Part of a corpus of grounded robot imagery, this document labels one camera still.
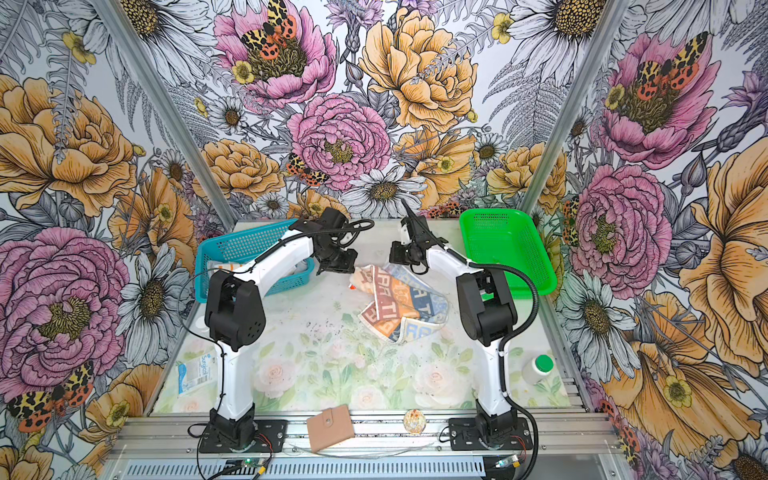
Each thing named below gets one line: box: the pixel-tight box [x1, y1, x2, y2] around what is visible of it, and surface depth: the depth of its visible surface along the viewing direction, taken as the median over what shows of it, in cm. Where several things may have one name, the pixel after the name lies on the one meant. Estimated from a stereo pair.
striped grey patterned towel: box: [350, 263, 449, 344], surface depth 96 cm
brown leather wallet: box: [306, 404, 355, 453], surface depth 77 cm
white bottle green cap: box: [521, 354, 555, 385], surface depth 79 cm
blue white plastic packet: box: [176, 353, 217, 396], surface depth 85 cm
